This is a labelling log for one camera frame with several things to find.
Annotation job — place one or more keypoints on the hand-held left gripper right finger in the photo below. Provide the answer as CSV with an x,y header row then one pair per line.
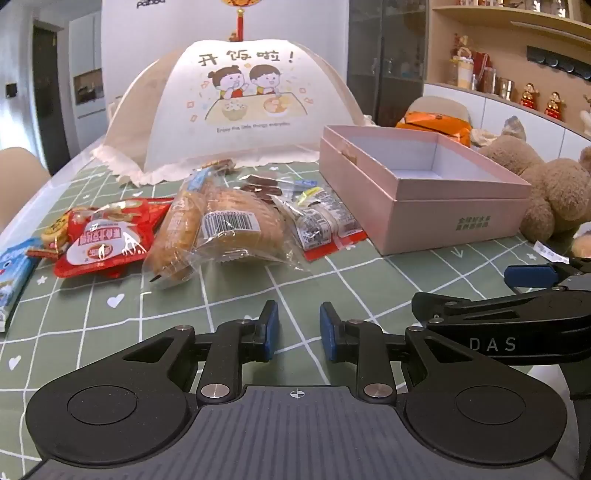
x,y
328,334

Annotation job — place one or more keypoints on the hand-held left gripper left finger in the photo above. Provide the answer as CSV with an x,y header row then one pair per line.
x,y
270,330

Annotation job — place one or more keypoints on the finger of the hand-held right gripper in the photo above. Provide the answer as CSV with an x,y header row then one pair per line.
x,y
528,276

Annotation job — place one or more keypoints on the sliced bread packet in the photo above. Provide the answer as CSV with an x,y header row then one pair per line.
x,y
240,230

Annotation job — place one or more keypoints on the pink gift box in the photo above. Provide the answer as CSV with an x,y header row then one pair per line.
x,y
438,217

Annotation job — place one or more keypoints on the clear snack packet red trim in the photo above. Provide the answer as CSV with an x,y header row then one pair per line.
x,y
318,226

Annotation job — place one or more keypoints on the long bread stick packet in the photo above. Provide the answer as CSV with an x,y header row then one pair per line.
x,y
178,230

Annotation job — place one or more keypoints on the small yellow candy packet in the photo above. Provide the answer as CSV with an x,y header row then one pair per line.
x,y
310,194

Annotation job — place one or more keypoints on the small brown snack packet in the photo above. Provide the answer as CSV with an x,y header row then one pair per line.
x,y
261,188

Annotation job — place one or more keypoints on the large red snack packet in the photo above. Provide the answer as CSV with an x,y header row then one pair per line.
x,y
106,244

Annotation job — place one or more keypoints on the blue seaweed snack packet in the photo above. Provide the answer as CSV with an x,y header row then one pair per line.
x,y
14,277

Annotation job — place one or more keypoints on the brown teddy bear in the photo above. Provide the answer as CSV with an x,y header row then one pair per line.
x,y
554,184

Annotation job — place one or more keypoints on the green grid tablecloth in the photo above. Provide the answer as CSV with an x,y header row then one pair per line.
x,y
415,286

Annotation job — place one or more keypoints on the grey plush toy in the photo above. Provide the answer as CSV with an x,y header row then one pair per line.
x,y
513,128

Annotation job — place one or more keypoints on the brown patterned snack packet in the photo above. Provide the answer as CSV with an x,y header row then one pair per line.
x,y
219,166

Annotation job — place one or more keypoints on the red gold figurine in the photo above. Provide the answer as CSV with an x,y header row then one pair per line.
x,y
553,106
529,97

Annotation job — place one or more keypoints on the orange package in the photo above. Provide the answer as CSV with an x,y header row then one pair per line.
x,y
434,124

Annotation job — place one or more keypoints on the gold jar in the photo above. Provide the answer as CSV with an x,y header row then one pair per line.
x,y
504,88
488,81

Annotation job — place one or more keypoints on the white mesh food cover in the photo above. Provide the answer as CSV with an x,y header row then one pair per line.
x,y
240,143

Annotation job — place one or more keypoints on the beige chair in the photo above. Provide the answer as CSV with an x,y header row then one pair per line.
x,y
18,184
438,104

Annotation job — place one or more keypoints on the black hook rack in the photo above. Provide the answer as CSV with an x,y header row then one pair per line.
x,y
558,61

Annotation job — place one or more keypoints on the toy figure on white cup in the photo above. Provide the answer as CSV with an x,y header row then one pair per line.
x,y
461,64

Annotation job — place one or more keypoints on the glass door cabinet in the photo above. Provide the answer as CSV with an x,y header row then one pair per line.
x,y
388,60

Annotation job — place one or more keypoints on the white built-in cabinet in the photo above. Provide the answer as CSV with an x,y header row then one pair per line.
x,y
85,120

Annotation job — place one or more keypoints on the red hanging ornament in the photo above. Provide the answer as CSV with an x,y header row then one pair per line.
x,y
238,18

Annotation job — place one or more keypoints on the dark door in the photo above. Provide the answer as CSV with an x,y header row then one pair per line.
x,y
51,101

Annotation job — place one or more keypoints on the wooden wall shelf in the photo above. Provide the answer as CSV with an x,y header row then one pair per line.
x,y
508,25

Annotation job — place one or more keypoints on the black wall switch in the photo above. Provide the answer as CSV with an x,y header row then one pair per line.
x,y
11,90

